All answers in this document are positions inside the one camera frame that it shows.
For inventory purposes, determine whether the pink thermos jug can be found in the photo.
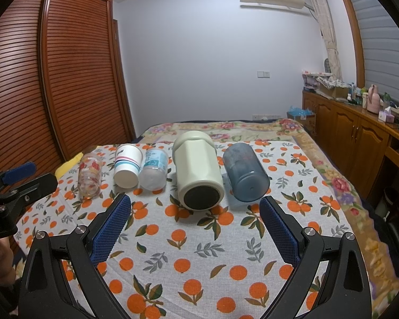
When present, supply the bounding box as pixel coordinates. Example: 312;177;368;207
367;84;381;114

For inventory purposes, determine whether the clear bottle blue label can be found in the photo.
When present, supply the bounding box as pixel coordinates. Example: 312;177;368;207
139;148;168;191

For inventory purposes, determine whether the yellow cloth piece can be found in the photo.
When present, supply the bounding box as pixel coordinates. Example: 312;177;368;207
55;152;83;179

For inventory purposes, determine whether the grey window blind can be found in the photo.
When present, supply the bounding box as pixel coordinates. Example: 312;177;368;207
350;0;399;102

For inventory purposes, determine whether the orange-print white tablecloth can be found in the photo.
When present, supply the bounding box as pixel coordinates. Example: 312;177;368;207
14;140;353;318

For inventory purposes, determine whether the person's left hand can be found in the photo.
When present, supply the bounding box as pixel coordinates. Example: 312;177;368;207
0;237;15;287

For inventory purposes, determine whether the beige tied curtain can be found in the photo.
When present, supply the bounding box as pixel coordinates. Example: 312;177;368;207
311;0;342;80

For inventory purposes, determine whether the brown louvered wooden wardrobe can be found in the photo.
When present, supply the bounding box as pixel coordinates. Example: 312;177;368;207
0;0;135;174

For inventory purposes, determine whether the blue bag on box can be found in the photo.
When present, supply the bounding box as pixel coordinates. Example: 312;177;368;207
287;107;316;131

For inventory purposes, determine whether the floral bed quilt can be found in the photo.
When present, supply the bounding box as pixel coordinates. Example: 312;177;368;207
137;118;399;318

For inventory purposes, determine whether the cream ribbed plastic cup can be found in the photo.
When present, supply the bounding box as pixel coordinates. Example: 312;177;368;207
172;130;225;211

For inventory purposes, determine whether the clear floral glass cup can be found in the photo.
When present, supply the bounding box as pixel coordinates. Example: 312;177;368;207
78;153;102;199

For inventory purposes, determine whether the brown wooden sideboard cabinet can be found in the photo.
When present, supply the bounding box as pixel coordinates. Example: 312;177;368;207
303;90;399;199

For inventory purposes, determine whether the white striped paper cup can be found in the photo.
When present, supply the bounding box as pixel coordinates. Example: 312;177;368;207
114;144;143;189

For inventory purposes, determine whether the translucent blue plastic cup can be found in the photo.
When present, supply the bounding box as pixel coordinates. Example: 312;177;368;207
223;142;270;202

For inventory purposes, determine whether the cardboard box with clutter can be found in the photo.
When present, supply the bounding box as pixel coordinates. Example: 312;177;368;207
302;71;350;99

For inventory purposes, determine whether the white wall switch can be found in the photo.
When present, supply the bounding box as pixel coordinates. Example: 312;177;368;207
257;71;270;78

